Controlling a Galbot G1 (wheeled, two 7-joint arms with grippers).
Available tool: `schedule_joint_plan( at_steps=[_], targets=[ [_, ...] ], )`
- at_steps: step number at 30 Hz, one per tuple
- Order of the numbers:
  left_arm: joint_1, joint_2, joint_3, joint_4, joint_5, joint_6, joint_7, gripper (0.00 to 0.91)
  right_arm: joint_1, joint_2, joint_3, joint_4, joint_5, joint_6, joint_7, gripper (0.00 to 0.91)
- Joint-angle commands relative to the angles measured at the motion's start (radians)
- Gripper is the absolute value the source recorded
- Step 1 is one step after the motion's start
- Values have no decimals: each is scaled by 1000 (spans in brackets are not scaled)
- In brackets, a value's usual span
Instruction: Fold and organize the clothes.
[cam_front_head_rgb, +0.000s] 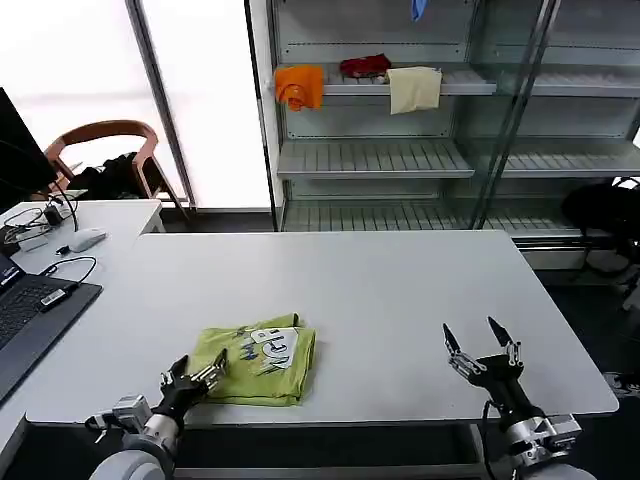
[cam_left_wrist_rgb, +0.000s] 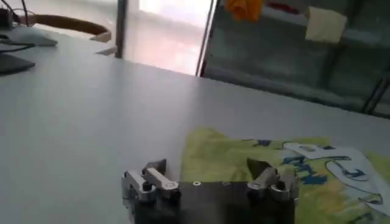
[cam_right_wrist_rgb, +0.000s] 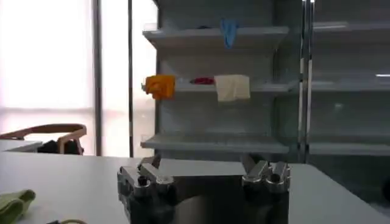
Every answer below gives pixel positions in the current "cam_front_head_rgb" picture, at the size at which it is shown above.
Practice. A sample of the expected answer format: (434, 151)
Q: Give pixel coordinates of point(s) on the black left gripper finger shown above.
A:
(175, 372)
(212, 372)

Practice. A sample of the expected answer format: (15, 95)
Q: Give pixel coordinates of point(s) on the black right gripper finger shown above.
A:
(500, 334)
(454, 345)

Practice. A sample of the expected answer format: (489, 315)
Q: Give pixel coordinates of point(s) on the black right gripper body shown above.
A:
(505, 385)

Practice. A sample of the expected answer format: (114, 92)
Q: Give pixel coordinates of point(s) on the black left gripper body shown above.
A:
(177, 397)

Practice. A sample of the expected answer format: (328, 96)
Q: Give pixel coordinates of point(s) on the light green t-shirt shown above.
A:
(270, 370)

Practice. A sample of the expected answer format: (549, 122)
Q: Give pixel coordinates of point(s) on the black dongle with white label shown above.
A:
(54, 298)

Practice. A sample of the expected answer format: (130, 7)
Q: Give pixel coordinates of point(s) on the black laptop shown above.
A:
(30, 325)

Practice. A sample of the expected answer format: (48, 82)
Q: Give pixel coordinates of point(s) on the white computer mouse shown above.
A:
(86, 240)

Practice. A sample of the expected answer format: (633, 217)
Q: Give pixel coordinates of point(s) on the black bag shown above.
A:
(595, 205)

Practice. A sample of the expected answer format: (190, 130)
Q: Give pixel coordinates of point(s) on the small black plug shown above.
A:
(62, 250)

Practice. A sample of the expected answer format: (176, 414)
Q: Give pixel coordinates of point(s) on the grey shelf rack behind glass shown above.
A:
(565, 160)

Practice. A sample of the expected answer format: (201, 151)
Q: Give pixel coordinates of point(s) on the black power adapter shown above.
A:
(54, 214)

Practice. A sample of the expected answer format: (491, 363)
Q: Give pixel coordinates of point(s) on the grey metal shelf rack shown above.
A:
(370, 160)

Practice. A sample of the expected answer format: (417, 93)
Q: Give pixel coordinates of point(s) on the black garment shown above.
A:
(115, 175)

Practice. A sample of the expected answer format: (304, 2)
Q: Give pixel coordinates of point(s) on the brown wooden chair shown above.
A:
(100, 131)

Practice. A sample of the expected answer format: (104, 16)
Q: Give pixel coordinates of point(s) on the black computer monitor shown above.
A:
(17, 155)

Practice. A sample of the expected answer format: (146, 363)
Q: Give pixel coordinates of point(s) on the grey window frame post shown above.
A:
(160, 100)

